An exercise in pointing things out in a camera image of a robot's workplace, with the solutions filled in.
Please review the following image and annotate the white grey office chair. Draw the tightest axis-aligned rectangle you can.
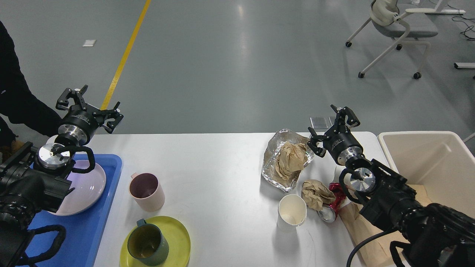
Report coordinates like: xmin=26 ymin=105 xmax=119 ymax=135
xmin=345 ymin=0 xmax=438 ymax=79

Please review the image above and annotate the beige plastic bin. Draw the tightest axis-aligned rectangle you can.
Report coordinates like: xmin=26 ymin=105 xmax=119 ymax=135
xmin=378 ymin=131 xmax=475 ymax=217

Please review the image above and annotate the crushed red soda can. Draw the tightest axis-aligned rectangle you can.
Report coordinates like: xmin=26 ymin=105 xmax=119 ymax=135
xmin=317 ymin=182 xmax=346 ymax=223

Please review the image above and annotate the pink mug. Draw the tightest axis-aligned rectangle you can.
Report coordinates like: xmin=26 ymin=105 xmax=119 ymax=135
xmin=129 ymin=173 xmax=165 ymax=212

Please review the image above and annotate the seated person in black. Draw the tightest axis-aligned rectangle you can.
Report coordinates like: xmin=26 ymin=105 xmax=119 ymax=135
xmin=0 ymin=23 xmax=62 ymax=137

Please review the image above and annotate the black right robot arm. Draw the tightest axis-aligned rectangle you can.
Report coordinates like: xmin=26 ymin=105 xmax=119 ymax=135
xmin=307 ymin=105 xmax=475 ymax=267

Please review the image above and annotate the crumpled brown paper on foil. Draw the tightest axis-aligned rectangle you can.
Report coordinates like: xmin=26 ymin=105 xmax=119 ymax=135
xmin=275 ymin=141 xmax=308 ymax=181

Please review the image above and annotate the dark green mug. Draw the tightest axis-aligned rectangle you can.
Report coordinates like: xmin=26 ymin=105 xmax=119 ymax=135
xmin=127 ymin=219 xmax=169 ymax=266

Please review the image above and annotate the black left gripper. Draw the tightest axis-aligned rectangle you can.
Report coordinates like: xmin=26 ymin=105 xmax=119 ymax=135
xmin=56 ymin=85 xmax=124 ymax=146

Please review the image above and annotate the white paper cup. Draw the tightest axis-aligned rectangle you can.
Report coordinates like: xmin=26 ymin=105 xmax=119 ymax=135
xmin=276 ymin=194 xmax=307 ymax=232

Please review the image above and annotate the blue plastic tray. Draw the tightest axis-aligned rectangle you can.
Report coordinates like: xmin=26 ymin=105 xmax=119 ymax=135
xmin=29 ymin=154 xmax=122 ymax=267

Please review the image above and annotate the pink plate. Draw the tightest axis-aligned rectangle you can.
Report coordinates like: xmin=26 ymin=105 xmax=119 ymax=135
xmin=45 ymin=135 xmax=107 ymax=216

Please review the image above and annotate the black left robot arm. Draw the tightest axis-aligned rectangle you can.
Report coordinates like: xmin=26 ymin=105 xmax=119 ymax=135
xmin=0 ymin=85 xmax=124 ymax=267

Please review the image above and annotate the white desk leg base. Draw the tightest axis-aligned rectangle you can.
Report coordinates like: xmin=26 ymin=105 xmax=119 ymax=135
xmin=453 ymin=62 xmax=475 ymax=69

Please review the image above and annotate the yellow plate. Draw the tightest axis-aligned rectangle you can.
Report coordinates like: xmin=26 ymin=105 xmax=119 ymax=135
xmin=120 ymin=216 xmax=191 ymax=267

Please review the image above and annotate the crumpled brown paper ball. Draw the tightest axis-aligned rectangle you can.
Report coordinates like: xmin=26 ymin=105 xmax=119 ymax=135
xmin=301 ymin=179 xmax=336 ymax=211

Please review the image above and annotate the brown paper bag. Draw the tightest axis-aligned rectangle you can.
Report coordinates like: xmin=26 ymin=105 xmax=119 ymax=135
xmin=338 ymin=184 xmax=438 ymax=267

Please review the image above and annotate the metal floor socket plate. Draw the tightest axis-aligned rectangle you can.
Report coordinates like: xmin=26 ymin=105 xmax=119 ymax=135
xmin=309 ymin=116 xmax=331 ymax=129

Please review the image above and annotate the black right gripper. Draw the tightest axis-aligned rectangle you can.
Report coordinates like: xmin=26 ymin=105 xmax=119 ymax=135
xmin=307 ymin=105 xmax=364 ymax=166

